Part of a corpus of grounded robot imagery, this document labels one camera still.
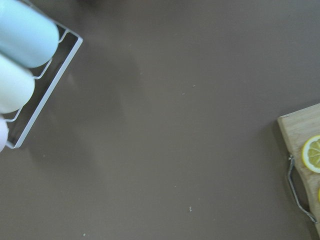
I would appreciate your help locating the bamboo cutting board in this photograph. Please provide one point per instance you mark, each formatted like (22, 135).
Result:
(296, 128)

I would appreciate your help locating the pale green cup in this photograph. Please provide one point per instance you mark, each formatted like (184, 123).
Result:
(17, 85)

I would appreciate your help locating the lemon slice near knife tip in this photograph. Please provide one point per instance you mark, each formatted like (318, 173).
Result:
(311, 154)

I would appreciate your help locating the pale pink cup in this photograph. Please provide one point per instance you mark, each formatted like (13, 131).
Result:
(4, 132)

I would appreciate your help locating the light blue cup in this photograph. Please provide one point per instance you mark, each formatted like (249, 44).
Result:
(26, 36)

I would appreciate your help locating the white wire cup rack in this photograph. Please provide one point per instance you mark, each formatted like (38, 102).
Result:
(46, 78)

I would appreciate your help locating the metal cutting board handle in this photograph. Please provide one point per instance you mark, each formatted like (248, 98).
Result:
(291, 166)

